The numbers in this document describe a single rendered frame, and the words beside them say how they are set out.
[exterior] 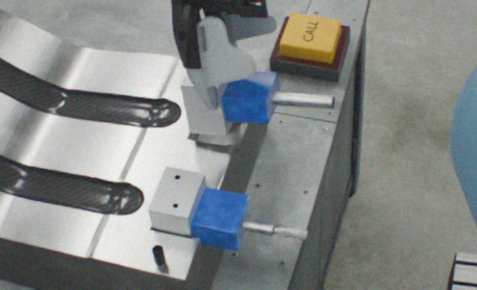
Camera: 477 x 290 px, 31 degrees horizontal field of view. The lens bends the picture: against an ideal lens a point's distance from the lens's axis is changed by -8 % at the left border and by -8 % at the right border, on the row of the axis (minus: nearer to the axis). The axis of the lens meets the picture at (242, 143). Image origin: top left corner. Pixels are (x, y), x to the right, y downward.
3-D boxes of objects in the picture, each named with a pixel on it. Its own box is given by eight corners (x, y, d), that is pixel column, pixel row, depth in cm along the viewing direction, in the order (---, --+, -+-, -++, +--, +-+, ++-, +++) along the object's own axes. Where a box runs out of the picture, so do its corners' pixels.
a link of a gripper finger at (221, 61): (255, 125, 77) (246, 21, 73) (188, 121, 78) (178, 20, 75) (266, 110, 79) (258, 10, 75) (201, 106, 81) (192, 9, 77)
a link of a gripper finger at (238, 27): (282, 72, 83) (262, 2, 76) (220, 70, 85) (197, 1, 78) (289, 49, 85) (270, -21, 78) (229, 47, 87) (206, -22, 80)
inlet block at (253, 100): (341, 109, 84) (336, 61, 80) (330, 143, 80) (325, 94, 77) (206, 100, 88) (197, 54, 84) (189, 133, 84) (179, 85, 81)
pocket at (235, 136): (251, 133, 90) (249, 106, 87) (237, 173, 87) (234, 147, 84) (206, 126, 91) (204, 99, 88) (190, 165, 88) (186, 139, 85)
